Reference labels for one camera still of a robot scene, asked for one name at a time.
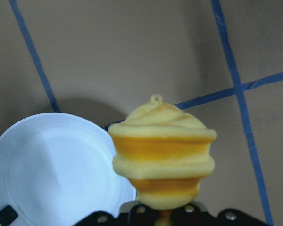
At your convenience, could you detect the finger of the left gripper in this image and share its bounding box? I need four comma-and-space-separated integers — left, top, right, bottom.
0, 205, 18, 226

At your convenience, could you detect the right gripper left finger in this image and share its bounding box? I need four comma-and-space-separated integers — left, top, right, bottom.
75, 204, 156, 226

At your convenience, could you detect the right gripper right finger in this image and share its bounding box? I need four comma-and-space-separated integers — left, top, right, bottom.
171, 204, 269, 226

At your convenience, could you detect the blue plate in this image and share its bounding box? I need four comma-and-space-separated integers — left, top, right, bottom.
0, 113, 136, 226

